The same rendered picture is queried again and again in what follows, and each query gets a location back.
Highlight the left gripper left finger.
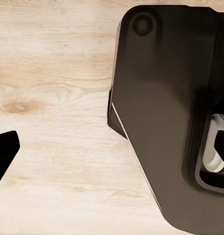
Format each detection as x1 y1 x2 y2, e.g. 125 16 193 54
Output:
0 130 20 180

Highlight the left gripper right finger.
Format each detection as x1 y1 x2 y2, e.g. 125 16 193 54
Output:
214 130 224 161

